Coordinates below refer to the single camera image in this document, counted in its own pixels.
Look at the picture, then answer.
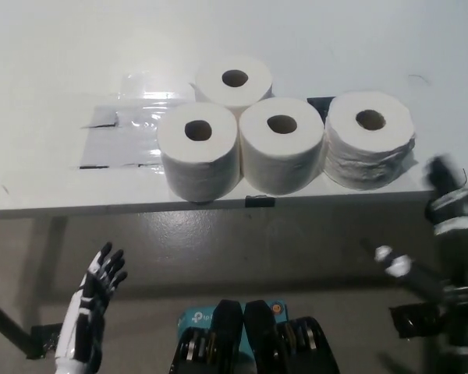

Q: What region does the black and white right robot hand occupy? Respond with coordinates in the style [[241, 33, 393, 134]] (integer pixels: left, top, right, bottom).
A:
[[360, 153, 468, 312]]

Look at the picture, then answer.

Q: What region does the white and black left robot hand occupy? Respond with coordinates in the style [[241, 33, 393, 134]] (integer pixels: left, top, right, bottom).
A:
[[53, 241, 129, 374]]

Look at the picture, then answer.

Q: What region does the smooth white toilet paper roll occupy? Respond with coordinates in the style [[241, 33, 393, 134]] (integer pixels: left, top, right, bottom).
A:
[[238, 97, 324, 196], [157, 102, 243, 203], [194, 54, 275, 118]]

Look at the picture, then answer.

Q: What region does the black slanted table leg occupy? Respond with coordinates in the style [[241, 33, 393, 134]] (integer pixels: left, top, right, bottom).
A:
[[0, 291, 38, 358]]

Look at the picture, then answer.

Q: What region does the teal tp-link box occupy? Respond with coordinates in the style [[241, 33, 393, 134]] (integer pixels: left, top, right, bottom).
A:
[[178, 298, 289, 354]]

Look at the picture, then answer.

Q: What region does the clear plastic sheet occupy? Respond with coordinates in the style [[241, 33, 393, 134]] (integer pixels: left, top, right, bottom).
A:
[[68, 69, 198, 171]]

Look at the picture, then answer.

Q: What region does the small black tape strip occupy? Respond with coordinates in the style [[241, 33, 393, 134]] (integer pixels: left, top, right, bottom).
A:
[[244, 194, 276, 208]]

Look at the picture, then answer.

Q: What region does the black tape square patch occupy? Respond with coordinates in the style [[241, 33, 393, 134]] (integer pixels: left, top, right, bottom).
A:
[[307, 95, 339, 122]]

